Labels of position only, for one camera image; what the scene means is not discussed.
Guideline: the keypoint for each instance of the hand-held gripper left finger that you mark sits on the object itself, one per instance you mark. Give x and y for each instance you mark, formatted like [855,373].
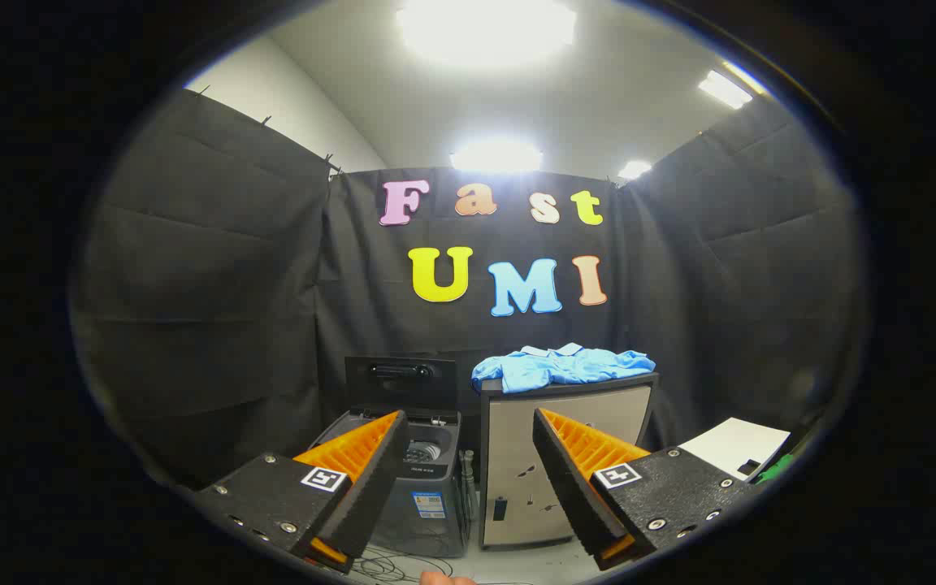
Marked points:
[370,479]

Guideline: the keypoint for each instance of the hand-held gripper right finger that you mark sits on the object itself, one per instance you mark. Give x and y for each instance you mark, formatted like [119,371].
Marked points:
[569,487]

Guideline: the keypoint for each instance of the dark grey washing machine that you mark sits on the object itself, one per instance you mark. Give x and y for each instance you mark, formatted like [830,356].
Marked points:
[427,528]

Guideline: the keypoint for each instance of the light blue polo shirt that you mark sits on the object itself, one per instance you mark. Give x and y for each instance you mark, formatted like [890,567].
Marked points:
[549,370]

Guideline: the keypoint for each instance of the grey cabinet with dark top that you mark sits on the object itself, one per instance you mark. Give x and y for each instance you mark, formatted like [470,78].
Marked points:
[509,455]

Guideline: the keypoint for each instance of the white flat board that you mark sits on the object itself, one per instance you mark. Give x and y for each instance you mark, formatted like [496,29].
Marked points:
[736,443]

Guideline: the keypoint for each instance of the green object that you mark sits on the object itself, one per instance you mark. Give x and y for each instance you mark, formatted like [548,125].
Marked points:
[777,470]

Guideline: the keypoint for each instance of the small ceiling light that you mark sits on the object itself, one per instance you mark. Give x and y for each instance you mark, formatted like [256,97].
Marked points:
[634,169]

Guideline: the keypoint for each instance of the round ceiling light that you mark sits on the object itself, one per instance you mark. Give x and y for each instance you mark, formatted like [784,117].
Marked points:
[496,156]

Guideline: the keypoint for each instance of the rectangular ceiling light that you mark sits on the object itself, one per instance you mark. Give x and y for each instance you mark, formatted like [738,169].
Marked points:
[724,89]

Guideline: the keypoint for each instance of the large ceiling light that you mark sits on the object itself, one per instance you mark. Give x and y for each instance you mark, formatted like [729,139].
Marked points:
[484,28]

